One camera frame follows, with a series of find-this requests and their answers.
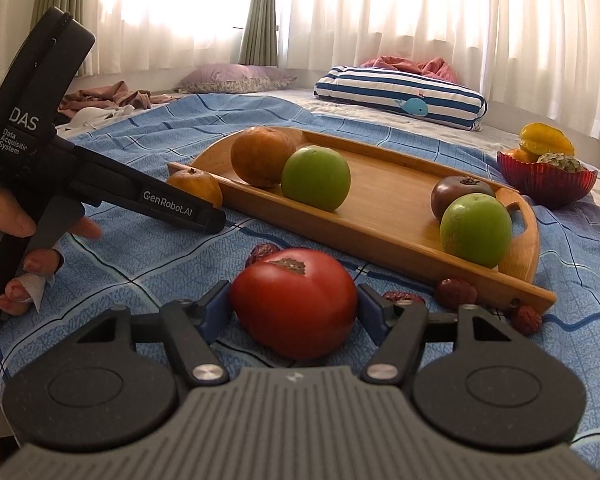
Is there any large orange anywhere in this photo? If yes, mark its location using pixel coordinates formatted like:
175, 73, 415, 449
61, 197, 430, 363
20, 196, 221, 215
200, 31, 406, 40
230, 126, 297, 190

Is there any dried red date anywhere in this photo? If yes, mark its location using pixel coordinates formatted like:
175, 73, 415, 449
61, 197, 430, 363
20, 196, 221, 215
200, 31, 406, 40
382, 290, 425, 306
510, 305, 543, 337
434, 278, 479, 311
245, 243, 281, 268

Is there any wooden tray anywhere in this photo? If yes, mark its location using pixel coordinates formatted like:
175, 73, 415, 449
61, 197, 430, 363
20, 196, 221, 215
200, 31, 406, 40
167, 126, 557, 315

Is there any green sugar apple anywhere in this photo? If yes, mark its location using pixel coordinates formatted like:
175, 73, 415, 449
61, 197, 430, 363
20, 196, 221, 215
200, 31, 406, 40
536, 152, 587, 173

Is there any purple floral pillow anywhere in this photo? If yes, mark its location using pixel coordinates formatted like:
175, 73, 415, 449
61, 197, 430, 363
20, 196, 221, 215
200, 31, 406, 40
175, 63, 298, 95

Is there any large green apple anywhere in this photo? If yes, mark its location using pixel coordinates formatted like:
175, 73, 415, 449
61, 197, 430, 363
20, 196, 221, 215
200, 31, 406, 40
281, 145, 351, 212

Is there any white sheer curtain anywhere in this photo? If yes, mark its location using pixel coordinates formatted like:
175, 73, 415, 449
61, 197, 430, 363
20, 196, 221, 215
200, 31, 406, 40
77, 0, 600, 91

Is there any brown crumpled cloth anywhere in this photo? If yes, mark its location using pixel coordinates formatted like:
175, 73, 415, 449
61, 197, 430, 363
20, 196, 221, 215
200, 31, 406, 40
58, 80, 173, 117

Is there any blue checked bedsheet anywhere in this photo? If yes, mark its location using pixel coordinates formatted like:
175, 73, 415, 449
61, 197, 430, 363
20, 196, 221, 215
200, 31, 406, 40
0, 92, 600, 456

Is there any small green apple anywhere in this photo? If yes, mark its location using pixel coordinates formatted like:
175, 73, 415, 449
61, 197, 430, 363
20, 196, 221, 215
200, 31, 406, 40
440, 194, 513, 269

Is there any small orange tangerine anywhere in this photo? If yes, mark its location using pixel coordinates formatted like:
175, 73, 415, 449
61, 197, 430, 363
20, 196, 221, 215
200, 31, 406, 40
166, 168, 224, 209

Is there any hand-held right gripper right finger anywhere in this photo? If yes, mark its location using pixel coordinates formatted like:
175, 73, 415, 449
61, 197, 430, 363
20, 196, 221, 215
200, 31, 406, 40
357, 282, 531, 386

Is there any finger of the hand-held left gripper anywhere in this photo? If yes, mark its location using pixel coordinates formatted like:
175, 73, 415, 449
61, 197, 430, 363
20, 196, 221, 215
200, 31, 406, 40
82, 151, 227, 234

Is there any pink crumpled cloth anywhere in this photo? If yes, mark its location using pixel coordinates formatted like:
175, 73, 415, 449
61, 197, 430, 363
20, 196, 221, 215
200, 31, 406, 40
360, 55, 460, 84

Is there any dark purple round fruit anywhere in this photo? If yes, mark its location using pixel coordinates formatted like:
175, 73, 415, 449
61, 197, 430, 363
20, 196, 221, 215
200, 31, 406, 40
430, 176, 496, 222

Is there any red tomato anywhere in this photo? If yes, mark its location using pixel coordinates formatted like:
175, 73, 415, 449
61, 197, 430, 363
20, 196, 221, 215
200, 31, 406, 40
229, 248, 359, 361

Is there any red glass bowl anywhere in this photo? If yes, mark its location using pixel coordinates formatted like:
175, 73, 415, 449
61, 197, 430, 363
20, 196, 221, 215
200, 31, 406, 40
496, 150, 598, 209

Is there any blue striped whale pillow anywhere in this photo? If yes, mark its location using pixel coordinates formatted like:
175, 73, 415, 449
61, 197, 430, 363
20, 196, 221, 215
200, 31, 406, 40
314, 65, 488, 132

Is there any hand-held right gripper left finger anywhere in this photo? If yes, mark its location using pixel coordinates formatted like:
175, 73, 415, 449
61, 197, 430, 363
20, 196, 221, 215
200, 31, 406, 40
77, 280, 231, 387

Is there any person's left hand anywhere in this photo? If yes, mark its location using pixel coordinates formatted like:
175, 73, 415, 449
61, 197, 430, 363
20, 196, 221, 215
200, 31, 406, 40
0, 187, 103, 317

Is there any yellow starfruit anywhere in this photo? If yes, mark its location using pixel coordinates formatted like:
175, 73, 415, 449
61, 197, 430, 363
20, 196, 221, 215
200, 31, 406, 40
519, 122, 576, 158

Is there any white garment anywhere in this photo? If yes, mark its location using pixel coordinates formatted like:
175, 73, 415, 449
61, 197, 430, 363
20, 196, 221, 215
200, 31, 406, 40
54, 104, 135, 136

